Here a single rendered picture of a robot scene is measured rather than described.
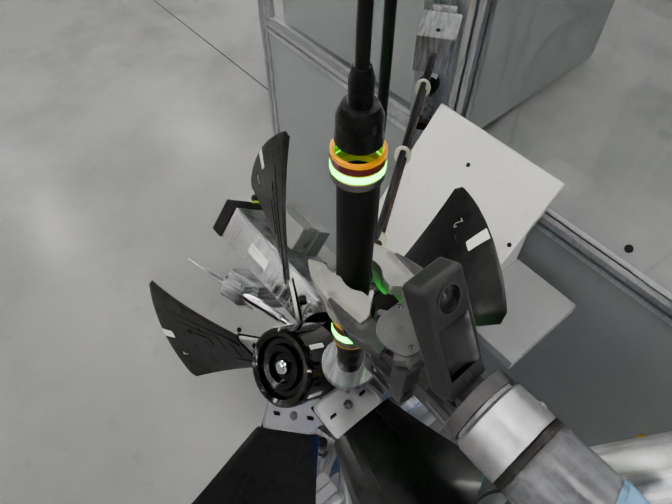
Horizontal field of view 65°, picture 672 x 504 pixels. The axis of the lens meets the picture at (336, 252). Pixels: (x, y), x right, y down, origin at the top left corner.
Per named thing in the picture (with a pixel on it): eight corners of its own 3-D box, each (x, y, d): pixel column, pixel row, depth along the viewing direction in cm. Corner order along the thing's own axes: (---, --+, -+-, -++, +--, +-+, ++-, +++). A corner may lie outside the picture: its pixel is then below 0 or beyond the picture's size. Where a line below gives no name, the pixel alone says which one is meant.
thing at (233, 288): (228, 292, 107) (234, 274, 106) (248, 305, 104) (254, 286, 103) (219, 293, 105) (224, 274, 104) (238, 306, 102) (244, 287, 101)
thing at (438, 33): (420, 44, 105) (426, 1, 98) (456, 49, 104) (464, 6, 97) (411, 73, 99) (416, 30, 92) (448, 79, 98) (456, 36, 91)
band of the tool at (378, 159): (338, 152, 43) (338, 123, 41) (389, 162, 43) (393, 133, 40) (323, 189, 41) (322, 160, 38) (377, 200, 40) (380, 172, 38)
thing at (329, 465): (331, 446, 108) (341, 416, 106) (353, 463, 105) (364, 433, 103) (305, 458, 101) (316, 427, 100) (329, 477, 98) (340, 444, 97)
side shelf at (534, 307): (462, 224, 147) (464, 217, 144) (572, 311, 130) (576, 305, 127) (399, 269, 137) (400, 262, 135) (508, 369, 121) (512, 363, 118)
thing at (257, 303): (310, 340, 94) (191, 264, 114) (313, 329, 94) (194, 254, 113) (302, 342, 93) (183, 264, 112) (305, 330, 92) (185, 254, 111)
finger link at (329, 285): (292, 303, 56) (361, 355, 52) (288, 271, 51) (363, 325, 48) (312, 285, 57) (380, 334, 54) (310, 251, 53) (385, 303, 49)
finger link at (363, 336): (317, 317, 50) (392, 374, 46) (316, 308, 49) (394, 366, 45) (349, 285, 52) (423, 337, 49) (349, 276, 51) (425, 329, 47)
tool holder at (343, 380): (334, 322, 72) (333, 281, 64) (384, 334, 71) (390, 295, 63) (314, 382, 67) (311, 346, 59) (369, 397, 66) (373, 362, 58)
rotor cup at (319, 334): (309, 297, 91) (255, 303, 80) (377, 334, 83) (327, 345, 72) (287, 374, 94) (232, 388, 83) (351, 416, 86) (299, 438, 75)
